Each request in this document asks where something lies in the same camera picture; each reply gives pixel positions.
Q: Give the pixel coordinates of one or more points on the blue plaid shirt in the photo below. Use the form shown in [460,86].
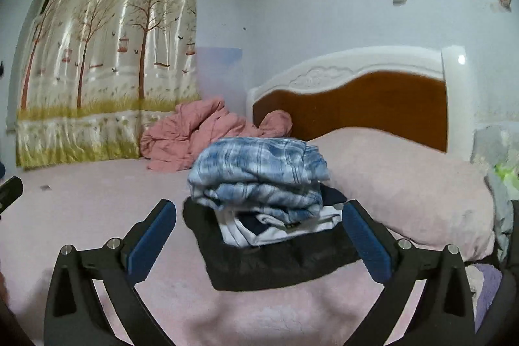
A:
[259,171]

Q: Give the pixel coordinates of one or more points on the pink bed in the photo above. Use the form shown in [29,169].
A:
[101,200]

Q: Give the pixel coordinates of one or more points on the white and navy garment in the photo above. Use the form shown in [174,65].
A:
[259,232]

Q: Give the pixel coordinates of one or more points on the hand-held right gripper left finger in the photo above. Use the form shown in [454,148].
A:
[148,244]

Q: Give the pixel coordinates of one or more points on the white and brown headboard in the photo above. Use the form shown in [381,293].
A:
[365,102]

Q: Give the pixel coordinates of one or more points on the purple cloth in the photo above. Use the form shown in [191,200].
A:
[486,289]

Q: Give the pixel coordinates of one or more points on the grey cloth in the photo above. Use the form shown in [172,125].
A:
[500,208]

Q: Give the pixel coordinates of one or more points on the green plastic bag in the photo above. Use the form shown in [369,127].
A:
[507,173]

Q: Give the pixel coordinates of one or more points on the pink quilt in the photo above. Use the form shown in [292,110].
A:
[182,139]

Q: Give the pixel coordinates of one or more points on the black garment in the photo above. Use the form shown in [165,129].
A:
[263,269]

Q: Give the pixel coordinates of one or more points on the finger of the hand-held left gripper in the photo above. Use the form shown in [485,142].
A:
[10,192]

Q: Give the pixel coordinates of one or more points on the tree print curtain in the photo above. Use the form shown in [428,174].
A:
[105,66]

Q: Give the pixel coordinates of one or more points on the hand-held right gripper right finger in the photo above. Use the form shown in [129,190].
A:
[369,242]

